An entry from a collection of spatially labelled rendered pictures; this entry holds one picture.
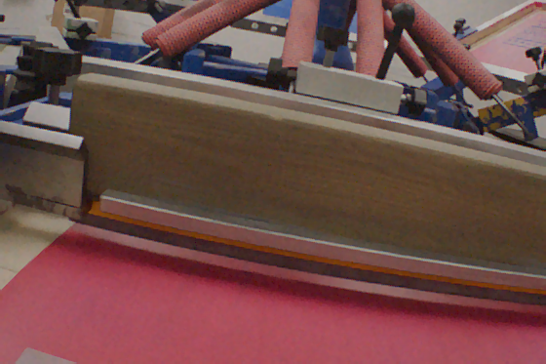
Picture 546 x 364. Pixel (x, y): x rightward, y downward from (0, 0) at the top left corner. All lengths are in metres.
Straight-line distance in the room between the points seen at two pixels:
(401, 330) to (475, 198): 0.09
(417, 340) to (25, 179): 0.25
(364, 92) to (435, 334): 0.33
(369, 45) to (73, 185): 0.61
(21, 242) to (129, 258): 0.07
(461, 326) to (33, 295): 0.25
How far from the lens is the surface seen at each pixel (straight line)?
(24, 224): 0.33
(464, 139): 0.54
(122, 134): 0.28
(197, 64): 0.91
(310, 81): 0.55
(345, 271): 0.31
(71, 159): 0.28
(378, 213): 0.28
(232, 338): 0.25
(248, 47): 4.42
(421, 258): 0.29
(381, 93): 0.56
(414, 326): 0.30
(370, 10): 0.89
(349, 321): 0.28
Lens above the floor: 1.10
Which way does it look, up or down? 15 degrees down
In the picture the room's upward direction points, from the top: 11 degrees clockwise
